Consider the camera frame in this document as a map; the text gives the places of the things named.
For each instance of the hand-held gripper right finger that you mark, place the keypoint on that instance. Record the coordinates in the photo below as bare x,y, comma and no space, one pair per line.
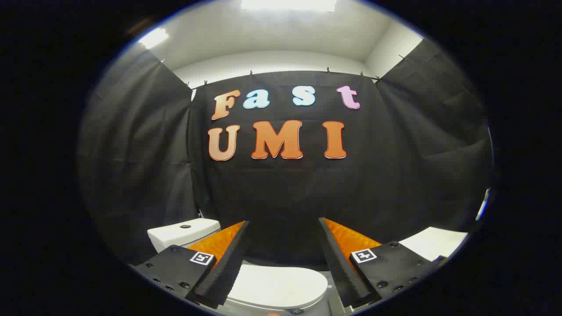
338,263

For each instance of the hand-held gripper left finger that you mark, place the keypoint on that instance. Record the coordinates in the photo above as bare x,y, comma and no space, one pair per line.
232,259

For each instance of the white toilet lid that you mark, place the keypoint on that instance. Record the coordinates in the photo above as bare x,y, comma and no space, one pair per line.
276,285

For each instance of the white toilet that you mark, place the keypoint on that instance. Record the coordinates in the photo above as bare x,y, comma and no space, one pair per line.
175,235

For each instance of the black backdrop cloth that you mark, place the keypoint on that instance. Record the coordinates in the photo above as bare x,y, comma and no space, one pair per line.
285,197

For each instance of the white drawer cabinet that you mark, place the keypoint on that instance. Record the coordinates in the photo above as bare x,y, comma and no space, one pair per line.
432,243

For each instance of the ceiling light panel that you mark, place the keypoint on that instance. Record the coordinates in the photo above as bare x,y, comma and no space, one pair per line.
287,4
153,37

